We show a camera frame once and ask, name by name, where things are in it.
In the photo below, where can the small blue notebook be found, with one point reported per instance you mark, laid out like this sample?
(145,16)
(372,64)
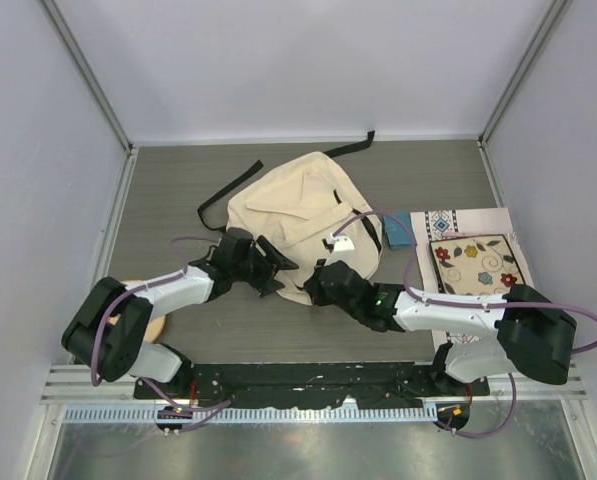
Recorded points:
(396,236)

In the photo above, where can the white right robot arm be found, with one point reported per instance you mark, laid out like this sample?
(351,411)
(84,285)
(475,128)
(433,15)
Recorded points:
(518,332)

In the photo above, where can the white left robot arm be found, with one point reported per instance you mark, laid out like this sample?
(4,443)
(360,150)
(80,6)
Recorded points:
(107,333)

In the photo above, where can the aluminium frame rail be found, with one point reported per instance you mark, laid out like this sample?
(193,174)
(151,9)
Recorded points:
(71,384)

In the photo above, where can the cream canvas backpack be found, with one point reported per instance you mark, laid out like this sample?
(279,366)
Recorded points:
(297,206)

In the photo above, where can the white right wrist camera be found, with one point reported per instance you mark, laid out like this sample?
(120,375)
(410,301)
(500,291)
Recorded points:
(340,248)

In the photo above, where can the square floral ceramic plate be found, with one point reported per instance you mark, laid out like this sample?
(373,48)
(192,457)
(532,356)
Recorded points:
(476,265)

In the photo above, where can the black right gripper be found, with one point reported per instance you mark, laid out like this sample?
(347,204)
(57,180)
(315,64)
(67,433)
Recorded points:
(315,288)

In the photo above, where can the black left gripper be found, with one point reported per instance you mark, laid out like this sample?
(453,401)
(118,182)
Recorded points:
(264,284)

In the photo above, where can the patterned white placemat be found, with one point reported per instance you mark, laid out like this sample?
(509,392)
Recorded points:
(430,225)

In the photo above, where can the white slotted cable duct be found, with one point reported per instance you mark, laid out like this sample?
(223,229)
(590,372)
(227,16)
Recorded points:
(161,414)

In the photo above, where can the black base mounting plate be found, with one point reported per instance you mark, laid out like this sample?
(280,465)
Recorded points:
(373,385)

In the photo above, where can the round wooden painted plate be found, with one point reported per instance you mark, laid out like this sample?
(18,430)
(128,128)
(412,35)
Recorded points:
(156,325)

